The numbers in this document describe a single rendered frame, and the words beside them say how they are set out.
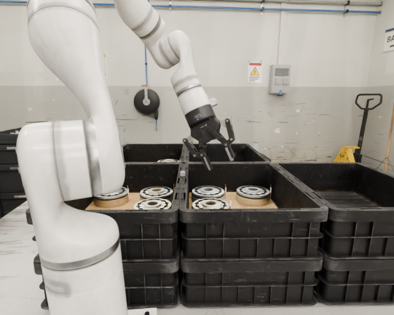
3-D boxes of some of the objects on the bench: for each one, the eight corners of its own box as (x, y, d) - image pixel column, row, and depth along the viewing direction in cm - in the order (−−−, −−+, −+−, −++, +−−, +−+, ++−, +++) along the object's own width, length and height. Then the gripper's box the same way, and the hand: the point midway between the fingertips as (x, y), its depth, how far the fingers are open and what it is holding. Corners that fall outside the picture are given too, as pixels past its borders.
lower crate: (179, 313, 56) (179, 262, 53) (36, 315, 55) (28, 264, 53) (184, 225, 95) (184, 193, 92) (100, 225, 94) (97, 194, 92)
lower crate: (320, 310, 57) (326, 260, 54) (180, 313, 56) (179, 262, 53) (267, 224, 96) (269, 192, 93) (184, 225, 95) (184, 193, 92)
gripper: (166, 119, 68) (192, 178, 68) (219, 93, 63) (246, 155, 63) (177, 120, 75) (199, 173, 75) (225, 96, 70) (249, 152, 70)
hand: (219, 160), depth 69 cm, fingers open, 5 cm apart
